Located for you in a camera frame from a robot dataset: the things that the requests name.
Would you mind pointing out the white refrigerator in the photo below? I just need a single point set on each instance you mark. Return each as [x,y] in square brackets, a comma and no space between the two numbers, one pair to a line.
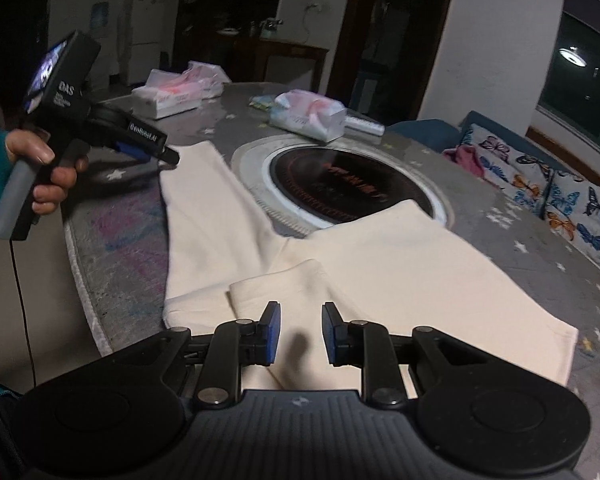
[145,35]

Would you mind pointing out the teal kettle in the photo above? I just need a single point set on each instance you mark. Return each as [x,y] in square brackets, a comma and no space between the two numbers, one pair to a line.
[272,29]

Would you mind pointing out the dark glass window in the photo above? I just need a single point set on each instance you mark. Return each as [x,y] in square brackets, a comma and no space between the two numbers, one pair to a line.
[580,90]

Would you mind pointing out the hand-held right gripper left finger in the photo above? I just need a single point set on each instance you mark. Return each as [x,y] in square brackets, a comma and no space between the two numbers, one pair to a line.
[274,334]

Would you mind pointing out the dark wooden door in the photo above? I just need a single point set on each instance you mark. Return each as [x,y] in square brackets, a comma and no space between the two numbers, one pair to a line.
[10,35]

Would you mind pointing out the grey star print tablecloth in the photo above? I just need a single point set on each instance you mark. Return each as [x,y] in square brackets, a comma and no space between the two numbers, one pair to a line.
[130,240]

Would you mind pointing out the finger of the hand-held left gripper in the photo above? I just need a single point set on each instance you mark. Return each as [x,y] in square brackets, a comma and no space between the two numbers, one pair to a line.
[126,150]
[170,155]

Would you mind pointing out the dark wooden shelf unit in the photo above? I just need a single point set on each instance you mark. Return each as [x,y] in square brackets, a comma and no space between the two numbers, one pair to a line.
[205,0]

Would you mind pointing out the brown wooden door frame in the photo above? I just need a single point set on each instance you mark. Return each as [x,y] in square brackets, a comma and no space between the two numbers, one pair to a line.
[341,35]

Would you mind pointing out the white flat box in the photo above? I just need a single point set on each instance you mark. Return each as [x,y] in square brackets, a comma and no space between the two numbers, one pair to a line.
[365,125]

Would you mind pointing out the blue wall poster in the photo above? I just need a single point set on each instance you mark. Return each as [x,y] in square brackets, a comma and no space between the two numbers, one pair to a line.
[100,16]

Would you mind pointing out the cream sweater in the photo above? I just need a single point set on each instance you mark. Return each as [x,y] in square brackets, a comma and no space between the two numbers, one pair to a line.
[380,270]

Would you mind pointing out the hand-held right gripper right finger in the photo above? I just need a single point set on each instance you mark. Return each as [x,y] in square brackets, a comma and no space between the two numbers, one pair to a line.
[328,334]

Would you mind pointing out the white tissue pack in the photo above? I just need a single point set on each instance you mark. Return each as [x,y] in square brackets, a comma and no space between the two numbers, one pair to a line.
[210,77]
[167,95]
[307,115]

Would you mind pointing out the small green packet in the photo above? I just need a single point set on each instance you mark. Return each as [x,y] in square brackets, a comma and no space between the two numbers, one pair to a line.
[261,102]

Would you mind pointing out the round black induction cooker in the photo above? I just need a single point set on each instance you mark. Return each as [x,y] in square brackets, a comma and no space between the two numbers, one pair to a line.
[350,185]

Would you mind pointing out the pink cloth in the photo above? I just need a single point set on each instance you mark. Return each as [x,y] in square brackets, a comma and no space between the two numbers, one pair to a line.
[467,157]

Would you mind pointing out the blue corner sofa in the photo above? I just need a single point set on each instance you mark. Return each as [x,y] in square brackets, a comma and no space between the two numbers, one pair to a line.
[430,132]

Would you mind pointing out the person's left hand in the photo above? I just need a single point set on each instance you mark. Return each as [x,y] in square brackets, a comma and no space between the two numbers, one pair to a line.
[60,180]

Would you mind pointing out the brown wooden desk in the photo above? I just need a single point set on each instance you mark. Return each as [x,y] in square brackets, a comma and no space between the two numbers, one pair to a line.
[290,55]

